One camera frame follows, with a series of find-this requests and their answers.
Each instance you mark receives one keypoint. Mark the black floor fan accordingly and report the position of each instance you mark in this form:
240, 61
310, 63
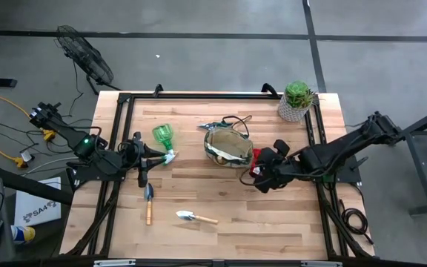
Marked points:
83, 55

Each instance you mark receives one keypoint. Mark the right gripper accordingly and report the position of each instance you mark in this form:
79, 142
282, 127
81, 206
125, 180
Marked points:
285, 168

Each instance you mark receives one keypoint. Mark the black slanted desk beam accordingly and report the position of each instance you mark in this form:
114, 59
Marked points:
32, 184

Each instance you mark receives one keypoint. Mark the black table-edge hook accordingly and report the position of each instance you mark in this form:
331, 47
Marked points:
269, 89
158, 89

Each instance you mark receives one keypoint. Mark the red gardening glove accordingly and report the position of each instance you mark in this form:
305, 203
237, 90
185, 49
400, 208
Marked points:
256, 154

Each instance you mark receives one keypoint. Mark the succulent in white patterned pot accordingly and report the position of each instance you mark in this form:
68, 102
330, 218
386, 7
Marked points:
297, 94

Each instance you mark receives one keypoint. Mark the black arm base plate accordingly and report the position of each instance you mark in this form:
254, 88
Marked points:
87, 177
352, 177

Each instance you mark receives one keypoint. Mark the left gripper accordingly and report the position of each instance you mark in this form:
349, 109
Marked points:
135, 155

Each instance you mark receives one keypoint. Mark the white printed cardboard box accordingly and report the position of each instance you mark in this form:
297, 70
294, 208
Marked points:
37, 202

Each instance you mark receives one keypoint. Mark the yellow power plug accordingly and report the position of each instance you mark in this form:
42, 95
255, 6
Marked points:
49, 134

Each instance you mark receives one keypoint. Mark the small yellow blue object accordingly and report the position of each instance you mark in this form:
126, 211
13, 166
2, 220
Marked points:
26, 233

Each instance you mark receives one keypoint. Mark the black metal desk frame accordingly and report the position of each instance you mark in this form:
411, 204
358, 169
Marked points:
426, 185

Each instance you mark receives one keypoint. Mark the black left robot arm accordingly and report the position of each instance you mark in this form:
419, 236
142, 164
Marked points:
69, 131

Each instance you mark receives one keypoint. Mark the green spray bottle white head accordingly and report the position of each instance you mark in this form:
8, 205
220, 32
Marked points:
162, 133

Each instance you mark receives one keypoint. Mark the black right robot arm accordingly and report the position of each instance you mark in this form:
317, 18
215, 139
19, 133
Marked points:
328, 155

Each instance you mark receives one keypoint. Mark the beige green gardening bag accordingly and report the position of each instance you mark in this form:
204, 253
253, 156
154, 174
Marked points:
228, 146

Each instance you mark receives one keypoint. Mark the black metal rig frame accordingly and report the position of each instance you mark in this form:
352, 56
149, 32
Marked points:
235, 96

